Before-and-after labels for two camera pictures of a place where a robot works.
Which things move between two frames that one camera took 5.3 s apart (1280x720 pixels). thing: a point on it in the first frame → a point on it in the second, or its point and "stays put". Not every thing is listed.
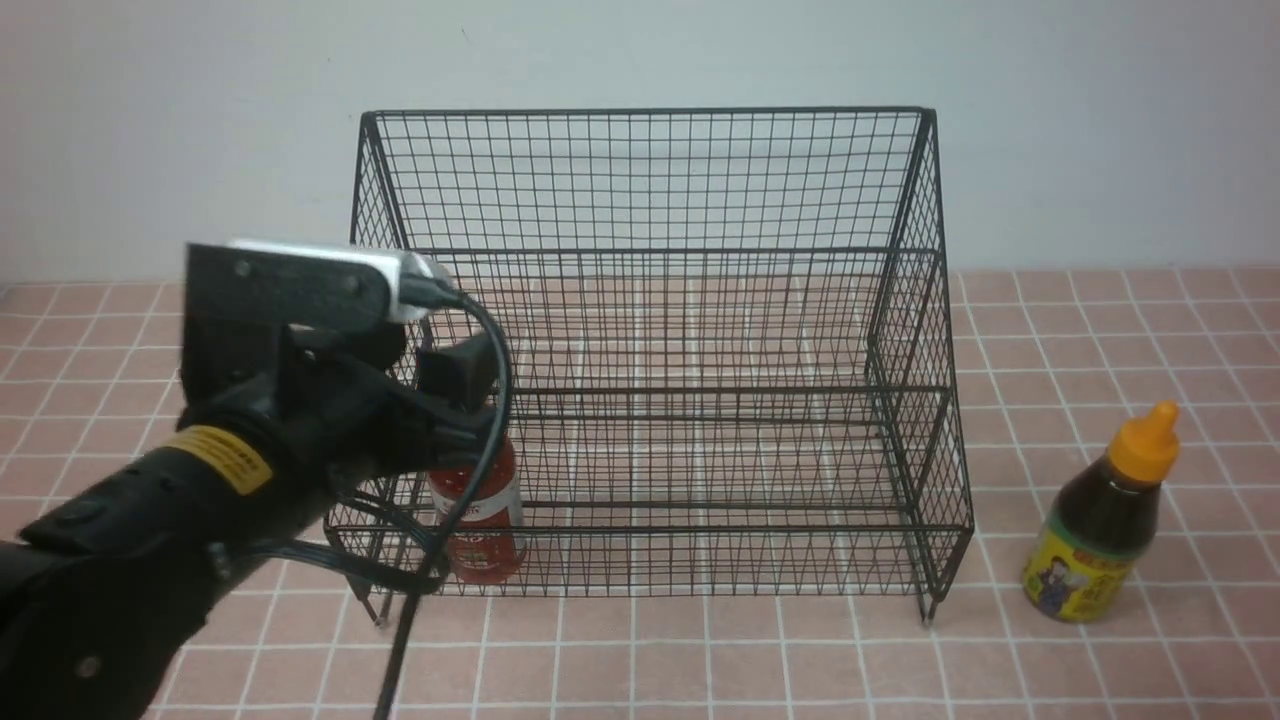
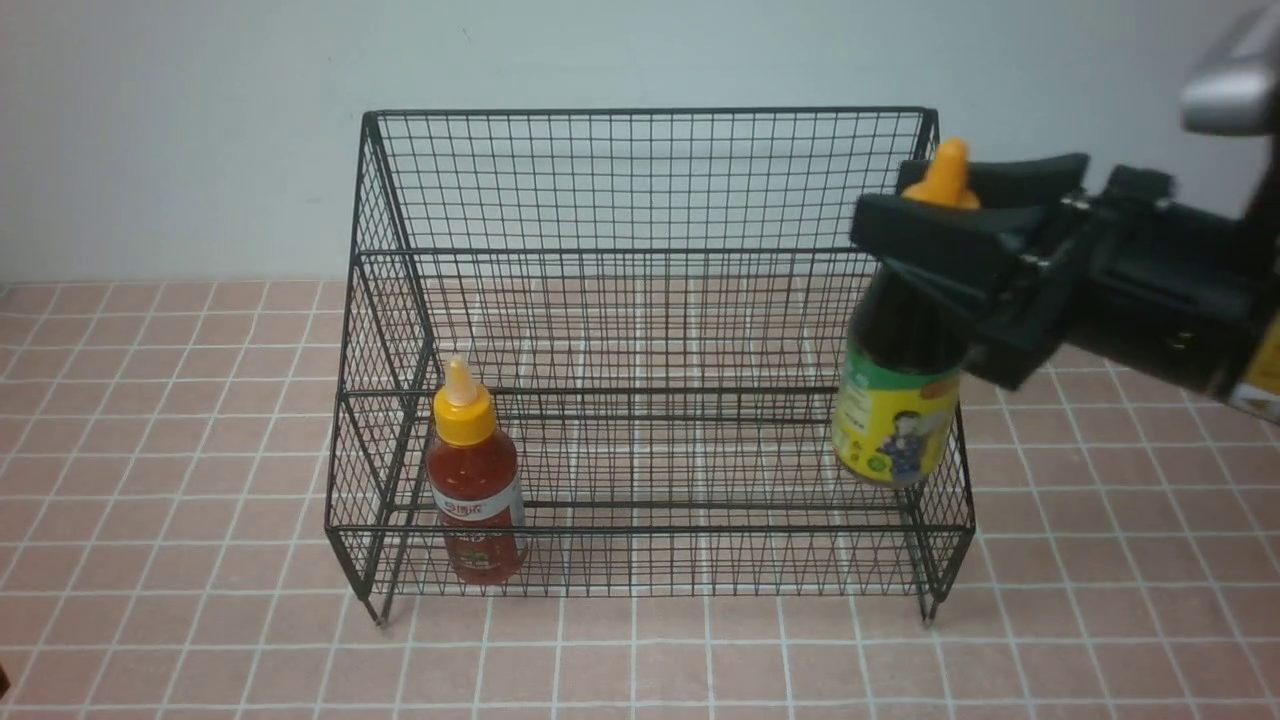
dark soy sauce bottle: x=1086 y=549 → x=897 y=416
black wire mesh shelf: x=724 y=364 stays put
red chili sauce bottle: x=489 y=537 stays put
